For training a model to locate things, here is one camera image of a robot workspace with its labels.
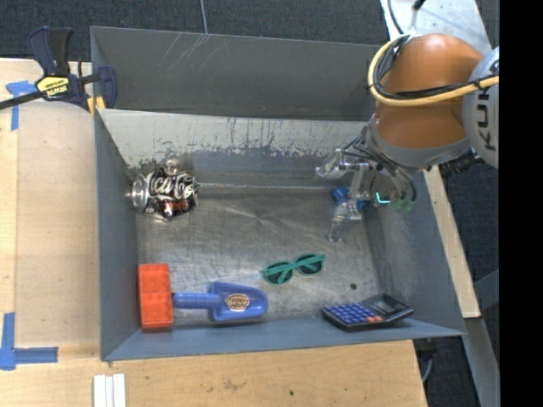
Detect small blue object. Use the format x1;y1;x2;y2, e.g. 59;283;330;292
332;186;367;211

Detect crushed black and silver can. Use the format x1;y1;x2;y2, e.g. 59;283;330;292
125;157;201;222

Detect blue toy shovel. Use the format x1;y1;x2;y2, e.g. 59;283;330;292
171;281;269;323

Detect green sunglasses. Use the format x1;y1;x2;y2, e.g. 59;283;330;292
262;253;327;286

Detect black and blue calculator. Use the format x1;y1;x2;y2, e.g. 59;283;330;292
321;293;415;333

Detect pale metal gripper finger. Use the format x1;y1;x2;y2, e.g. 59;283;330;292
314;149;354;181
326;201;364;244

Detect grey metal bin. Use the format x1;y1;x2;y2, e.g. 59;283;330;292
88;25;468;363

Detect orange toy brick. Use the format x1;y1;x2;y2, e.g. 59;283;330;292
137;263;176;331

